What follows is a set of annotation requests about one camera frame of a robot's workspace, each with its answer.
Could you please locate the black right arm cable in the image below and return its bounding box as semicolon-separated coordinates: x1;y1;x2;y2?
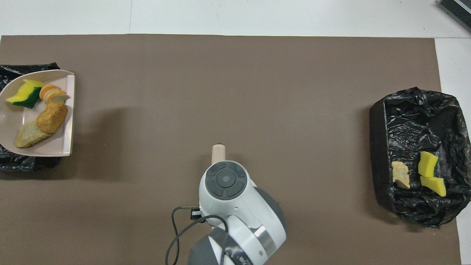
165;206;230;265

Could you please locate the pale angular cracker chunk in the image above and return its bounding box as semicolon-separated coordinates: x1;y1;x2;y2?
14;121;52;149

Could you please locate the dark grey ribbed device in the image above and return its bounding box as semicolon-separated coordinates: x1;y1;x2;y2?
438;0;471;33

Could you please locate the large yellow sponge piece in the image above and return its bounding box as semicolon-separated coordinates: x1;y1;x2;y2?
418;151;439;178

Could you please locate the black bag wrapped box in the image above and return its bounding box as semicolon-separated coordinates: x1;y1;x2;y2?
0;62;62;172

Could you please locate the orange-brown bread roll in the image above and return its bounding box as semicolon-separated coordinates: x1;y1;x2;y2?
36;102;68;134

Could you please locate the striped croissant piece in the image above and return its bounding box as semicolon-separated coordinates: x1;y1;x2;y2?
391;161;411;189

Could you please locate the brown table mat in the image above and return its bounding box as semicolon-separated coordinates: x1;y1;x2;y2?
0;34;462;265

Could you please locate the black bag lined bin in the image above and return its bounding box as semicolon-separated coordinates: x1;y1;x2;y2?
369;87;471;228

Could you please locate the pale rounded cracker chunk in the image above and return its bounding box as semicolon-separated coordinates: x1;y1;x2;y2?
39;84;70;104

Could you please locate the small yellow sponge piece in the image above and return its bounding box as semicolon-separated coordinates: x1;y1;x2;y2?
420;176;447;197

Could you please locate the beige hand brush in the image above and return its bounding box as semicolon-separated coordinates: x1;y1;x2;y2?
212;144;226;165

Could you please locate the beige plastic dustpan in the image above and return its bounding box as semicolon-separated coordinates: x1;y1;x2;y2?
0;69;75;158

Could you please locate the notched yellow sponge piece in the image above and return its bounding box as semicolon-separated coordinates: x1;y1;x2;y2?
6;79;44;109

